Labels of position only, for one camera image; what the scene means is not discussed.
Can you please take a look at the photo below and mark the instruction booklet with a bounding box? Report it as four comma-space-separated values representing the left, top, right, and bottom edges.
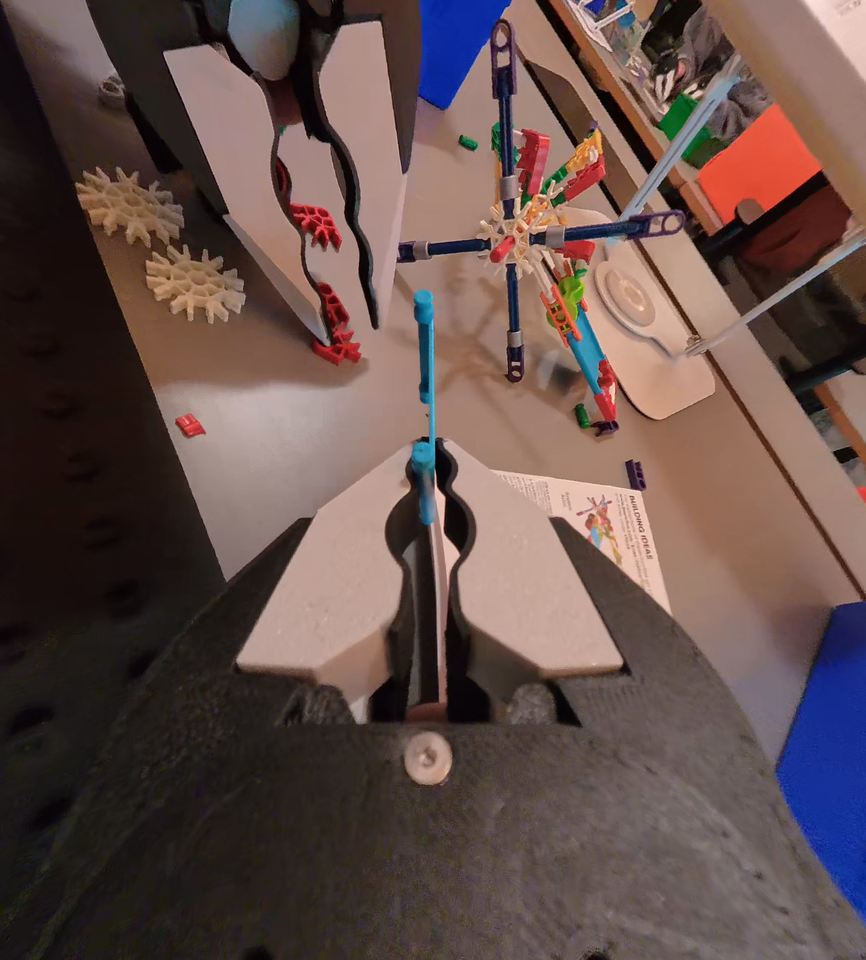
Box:
489, 468, 673, 618

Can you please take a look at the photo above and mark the colourful toy construction model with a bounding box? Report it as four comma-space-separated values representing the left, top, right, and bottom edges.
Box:
489, 123, 622, 440

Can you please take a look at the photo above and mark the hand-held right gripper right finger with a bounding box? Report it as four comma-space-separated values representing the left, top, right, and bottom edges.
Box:
435, 438, 625, 725

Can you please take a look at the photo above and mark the clear suction dome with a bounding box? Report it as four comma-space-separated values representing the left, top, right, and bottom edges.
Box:
604, 264, 657, 318

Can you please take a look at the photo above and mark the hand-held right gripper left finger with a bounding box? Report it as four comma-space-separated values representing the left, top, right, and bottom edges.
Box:
235, 441, 424, 725

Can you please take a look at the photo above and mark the white instruction sign board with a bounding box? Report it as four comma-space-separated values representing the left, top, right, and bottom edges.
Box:
706, 0, 866, 234

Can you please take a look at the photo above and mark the white snowflake connector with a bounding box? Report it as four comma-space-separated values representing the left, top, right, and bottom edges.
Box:
145, 244, 247, 325
75, 166, 185, 249

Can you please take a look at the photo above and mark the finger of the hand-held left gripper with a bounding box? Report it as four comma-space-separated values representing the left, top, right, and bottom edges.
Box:
163, 42, 331, 345
313, 18, 412, 333

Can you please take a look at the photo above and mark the orange block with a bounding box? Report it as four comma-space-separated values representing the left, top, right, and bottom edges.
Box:
695, 103, 826, 228

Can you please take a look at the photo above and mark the white mount bracket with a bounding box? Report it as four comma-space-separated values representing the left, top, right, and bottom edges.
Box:
594, 258, 698, 363

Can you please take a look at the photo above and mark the black perforated panel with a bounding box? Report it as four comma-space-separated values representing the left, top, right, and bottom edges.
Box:
0, 0, 226, 960

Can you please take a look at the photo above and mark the blue rod cross assembly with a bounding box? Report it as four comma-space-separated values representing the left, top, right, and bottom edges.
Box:
397, 18, 686, 385

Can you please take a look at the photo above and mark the blue panel piece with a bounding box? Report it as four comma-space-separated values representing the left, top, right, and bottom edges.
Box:
406, 289, 439, 528

